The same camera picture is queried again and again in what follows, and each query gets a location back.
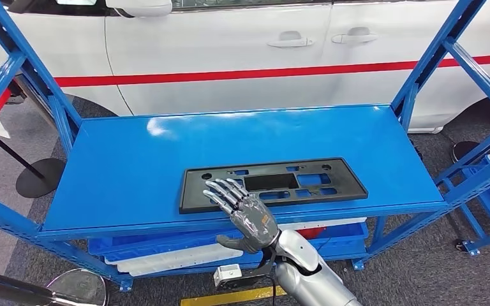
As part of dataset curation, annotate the white car with red stripe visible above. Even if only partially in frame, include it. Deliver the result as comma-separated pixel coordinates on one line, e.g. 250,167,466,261
0,0,490,134

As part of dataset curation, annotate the black plastic plate part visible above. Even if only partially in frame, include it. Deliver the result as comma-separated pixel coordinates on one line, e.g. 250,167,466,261
179,157,369,215

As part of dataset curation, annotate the blue wheeled shelf rack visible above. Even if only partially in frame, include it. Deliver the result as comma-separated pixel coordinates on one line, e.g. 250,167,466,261
454,147,490,257

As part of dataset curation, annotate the blue metal shelf rack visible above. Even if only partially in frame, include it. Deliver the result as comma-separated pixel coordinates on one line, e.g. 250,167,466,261
0,0,490,293

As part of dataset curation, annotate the dark stanchion post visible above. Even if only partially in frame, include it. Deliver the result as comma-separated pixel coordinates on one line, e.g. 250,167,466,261
0,129,66,198

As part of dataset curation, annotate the chrome stanchion post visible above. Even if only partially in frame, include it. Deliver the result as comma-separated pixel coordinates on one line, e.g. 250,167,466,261
0,268,110,306

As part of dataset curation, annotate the red part in crate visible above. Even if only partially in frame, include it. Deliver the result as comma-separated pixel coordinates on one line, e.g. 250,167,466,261
297,227,327,240

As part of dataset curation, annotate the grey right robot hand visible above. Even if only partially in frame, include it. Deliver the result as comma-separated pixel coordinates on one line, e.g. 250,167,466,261
203,178,281,254

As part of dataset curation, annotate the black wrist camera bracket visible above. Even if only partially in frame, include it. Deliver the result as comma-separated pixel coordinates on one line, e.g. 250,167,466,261
238,247,279,281

